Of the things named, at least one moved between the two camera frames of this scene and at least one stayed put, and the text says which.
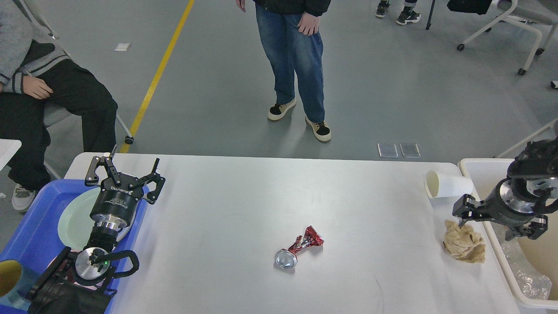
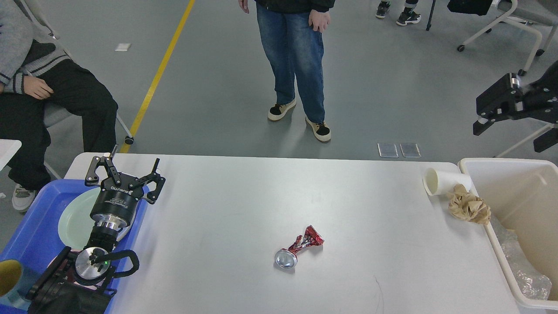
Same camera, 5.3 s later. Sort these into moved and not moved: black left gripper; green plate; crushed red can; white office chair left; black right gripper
Moved: black right gripper
Not moved: crushed red can; white office chair left; black left gripper; green plate
